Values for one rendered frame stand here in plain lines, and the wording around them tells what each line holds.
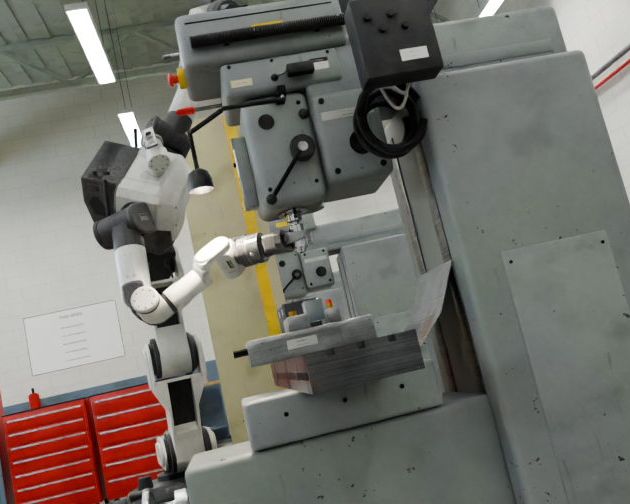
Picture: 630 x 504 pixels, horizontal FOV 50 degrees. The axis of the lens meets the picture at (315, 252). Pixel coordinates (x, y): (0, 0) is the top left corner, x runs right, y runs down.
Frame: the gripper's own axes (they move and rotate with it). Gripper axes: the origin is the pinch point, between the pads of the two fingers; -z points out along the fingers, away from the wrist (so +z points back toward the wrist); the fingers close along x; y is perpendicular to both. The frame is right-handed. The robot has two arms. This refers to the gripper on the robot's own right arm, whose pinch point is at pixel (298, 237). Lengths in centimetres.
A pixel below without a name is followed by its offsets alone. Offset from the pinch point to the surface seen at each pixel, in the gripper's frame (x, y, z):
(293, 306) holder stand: 38.1, 15.8, 18.9
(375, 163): -0.8, -14.1, -26.5
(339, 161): -4.9, -16.4, -17.7
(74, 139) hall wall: 731, -384, 565
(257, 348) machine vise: -11.6, 28.3, 14.1
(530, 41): 23, -43, -76
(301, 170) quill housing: -7.6, -16.3, -7.3
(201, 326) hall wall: 790, -47, 435
